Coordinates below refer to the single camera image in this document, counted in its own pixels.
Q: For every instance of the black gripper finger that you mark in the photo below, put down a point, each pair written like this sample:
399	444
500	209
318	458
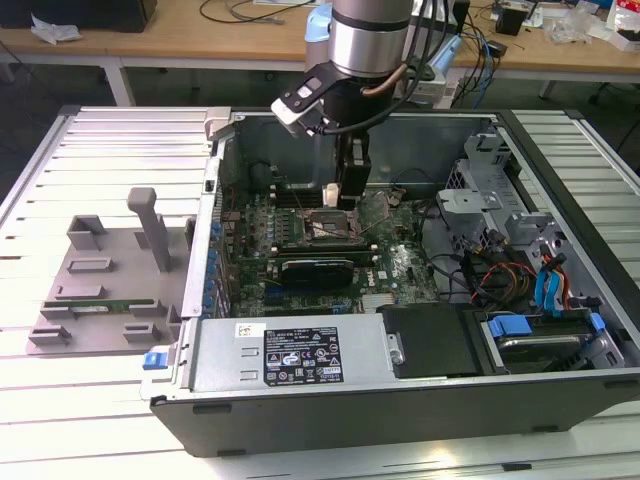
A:
357	170

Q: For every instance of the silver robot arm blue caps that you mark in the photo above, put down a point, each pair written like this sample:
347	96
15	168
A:
370	50

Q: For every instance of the CPU socket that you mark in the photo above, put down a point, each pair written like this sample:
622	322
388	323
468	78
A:
325	222

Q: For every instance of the coin cell battery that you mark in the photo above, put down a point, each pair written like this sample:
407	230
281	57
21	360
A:
395	200

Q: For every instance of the black RAM slot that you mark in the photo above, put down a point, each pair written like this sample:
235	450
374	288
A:
312	189
325	245
312	194
325	255
325	250
312	204
312	199

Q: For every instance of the green motherboard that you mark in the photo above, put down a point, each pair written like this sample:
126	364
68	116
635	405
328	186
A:
395	245

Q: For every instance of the black internal speaker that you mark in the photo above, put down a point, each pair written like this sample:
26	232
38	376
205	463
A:
260	176

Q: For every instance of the black graphics card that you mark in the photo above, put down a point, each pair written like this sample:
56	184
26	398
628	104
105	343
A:
315	272

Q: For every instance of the metal disk bay cage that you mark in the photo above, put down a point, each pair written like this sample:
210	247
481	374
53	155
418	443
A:
467	202

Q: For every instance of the silver chipset heatsink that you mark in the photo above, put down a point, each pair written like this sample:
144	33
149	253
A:
378	300

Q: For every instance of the wooden desk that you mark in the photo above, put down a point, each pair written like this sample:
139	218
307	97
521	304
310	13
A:
225	42

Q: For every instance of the tall black box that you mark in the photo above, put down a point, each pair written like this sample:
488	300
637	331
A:
462	15

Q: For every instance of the blue card retention clip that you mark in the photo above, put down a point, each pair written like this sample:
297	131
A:
208	289
216	231
213	257
211	272
206	304

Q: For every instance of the black power adapter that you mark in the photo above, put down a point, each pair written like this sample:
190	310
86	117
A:
497	48

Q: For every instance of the small black box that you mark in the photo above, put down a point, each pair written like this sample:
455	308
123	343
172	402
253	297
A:
510	22

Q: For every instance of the black plastic shroud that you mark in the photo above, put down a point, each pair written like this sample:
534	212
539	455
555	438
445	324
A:
435	345

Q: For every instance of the hard disk in blue carrier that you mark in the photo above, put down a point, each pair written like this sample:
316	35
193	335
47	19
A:
510	325

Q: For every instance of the silver power supply unit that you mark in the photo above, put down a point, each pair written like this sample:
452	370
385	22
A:
215	350

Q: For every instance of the clear plastic bags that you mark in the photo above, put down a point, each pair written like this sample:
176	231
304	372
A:
575	22

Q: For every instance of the black open PC case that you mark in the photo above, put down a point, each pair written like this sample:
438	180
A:
350	425

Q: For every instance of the grey parts rack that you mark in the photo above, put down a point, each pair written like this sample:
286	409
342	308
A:
115	280

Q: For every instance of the black monitor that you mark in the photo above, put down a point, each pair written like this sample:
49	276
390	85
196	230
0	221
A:
100	15

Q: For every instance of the green RAM stick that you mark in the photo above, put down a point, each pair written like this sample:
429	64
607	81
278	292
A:
125	303

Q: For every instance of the blue case latch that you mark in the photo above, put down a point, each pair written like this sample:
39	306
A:
153	361

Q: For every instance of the white red package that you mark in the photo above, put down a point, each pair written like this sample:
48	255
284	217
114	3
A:
625	25

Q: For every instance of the crumpled white paper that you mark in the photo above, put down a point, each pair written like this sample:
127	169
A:
55	32

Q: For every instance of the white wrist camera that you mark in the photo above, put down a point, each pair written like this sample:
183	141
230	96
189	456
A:
290	117

